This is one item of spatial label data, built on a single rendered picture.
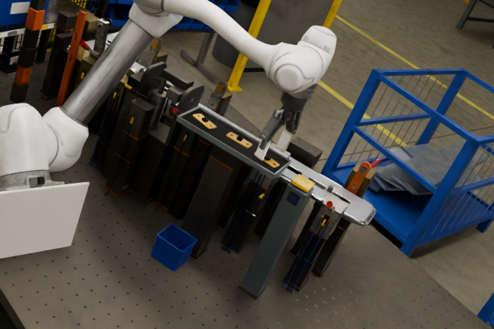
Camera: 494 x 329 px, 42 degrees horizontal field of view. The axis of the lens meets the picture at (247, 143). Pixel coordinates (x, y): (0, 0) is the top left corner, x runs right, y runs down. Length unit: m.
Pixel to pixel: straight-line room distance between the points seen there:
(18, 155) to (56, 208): 0.19
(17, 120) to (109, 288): 0.58
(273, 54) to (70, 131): 0.77
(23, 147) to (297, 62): 0.85
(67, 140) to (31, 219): 0.31
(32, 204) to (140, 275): 0.42
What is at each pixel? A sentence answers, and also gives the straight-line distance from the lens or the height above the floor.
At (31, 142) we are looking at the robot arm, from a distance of 2.00.
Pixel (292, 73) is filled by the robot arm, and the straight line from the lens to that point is 1.65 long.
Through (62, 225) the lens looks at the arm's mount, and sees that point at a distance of 2.07.
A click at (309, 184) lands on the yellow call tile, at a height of 1.16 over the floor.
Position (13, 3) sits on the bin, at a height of 1.12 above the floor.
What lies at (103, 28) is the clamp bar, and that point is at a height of 1.19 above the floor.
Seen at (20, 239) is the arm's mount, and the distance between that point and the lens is 2.03.
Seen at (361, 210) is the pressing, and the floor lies 1.00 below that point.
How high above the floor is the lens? 2.09
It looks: 27 degrees down
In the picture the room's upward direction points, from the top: 23 degrees clockwise
